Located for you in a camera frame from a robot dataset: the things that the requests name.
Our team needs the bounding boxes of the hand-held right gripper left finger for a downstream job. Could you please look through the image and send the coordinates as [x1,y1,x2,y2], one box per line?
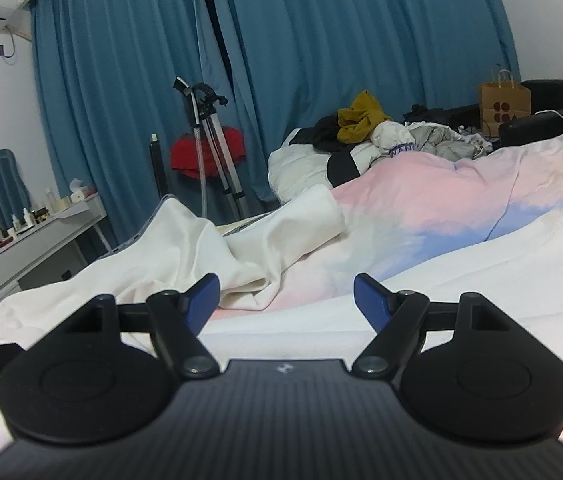
[62,273,222,380]

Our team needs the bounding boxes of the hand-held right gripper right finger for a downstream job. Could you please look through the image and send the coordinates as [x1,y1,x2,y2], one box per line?
[351,273,513,380]

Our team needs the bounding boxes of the white garment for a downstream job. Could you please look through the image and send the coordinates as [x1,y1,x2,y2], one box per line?
[0,184,347,466]

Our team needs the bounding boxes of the pastel pink blue blanket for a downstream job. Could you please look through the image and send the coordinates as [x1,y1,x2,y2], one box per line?
[202,115,563,467]

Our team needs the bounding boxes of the grey white desk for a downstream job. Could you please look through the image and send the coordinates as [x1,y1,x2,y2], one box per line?
[0,192,110,332]

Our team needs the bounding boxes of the red cloth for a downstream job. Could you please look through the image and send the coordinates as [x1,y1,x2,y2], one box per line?
[170,127,246,180]

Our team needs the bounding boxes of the white jacket with dark band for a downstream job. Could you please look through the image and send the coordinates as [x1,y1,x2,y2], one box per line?
[368,120,416,162]

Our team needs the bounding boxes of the white tissue box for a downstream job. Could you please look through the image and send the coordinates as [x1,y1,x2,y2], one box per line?
[68,178,96,199]

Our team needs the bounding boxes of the black garment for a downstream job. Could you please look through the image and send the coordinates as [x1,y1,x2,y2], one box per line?
[293,115,363,189]

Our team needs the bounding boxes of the grey crumpled garment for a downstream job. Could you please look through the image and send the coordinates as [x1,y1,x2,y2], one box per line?
[408,122,493,162]

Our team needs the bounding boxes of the silver black tripod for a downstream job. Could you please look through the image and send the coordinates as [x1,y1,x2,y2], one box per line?
[174,76,250,217]

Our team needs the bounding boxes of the mustard yellow garment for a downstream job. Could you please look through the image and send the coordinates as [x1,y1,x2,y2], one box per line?
[336,90,393,145]

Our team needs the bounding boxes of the dark clothing heap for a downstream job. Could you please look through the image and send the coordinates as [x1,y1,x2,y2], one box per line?
[403,103,451,126]

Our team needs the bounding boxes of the blue curtain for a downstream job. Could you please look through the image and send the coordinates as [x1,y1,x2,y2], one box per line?
[202,0,523,206]
[29,0,236,250]

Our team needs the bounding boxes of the brown paper bag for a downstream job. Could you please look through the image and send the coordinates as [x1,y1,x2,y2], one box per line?
[478,67,533,137]

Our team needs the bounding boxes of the black sofa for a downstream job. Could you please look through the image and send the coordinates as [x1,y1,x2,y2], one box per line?
[498,78,563,149]

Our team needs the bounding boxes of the black post with white tip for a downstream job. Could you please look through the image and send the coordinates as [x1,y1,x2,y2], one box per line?
[150,132,168,202]

